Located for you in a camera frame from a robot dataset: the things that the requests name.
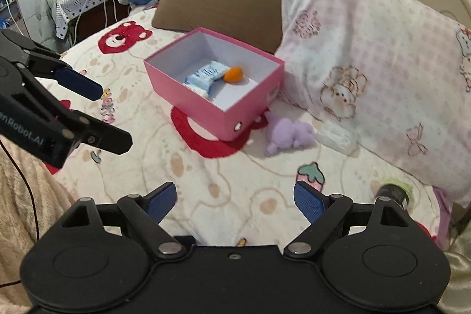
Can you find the pink cardboard box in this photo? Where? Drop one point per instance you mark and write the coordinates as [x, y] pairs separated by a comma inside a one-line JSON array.
[[198, 108]]

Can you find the purple plush toy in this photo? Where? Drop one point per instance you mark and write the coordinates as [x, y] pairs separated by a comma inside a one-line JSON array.
[[287, 133]]

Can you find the blue tissue packet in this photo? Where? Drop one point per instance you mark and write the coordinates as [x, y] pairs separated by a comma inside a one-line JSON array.
[[206, 75]]

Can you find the grey jacket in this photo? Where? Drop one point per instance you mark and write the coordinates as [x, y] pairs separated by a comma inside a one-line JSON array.
[[46, 16]]

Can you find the beige fuzzy blanket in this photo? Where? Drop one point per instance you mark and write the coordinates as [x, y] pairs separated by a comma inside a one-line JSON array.
[[22, 189]]

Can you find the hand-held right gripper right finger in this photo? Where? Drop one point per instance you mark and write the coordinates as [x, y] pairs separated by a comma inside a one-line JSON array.
[[307, 203]]

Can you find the pink checkered pillow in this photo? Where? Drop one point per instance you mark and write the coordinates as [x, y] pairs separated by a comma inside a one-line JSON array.
[[386, 60]]

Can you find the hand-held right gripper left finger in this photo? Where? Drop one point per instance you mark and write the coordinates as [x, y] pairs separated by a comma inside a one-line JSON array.
[[163, 203]]

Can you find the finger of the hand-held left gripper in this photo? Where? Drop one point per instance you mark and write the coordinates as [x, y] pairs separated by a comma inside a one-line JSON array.
[[79, 82], [106, 139]]

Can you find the side table with patterned cloth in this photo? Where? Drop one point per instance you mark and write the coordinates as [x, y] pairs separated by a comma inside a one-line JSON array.
[[79, 1]]

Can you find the orange makeup sponge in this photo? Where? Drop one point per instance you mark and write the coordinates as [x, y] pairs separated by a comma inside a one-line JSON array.
[[233, 75]]

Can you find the green yarn ball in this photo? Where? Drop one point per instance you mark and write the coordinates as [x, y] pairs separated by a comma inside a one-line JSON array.
[[393, 190]]

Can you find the clear plastic case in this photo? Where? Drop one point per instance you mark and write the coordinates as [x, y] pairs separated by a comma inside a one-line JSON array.
[[336, 137]]

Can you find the beige satin cloth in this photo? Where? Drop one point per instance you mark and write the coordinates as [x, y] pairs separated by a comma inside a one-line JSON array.
[[456, 273]]

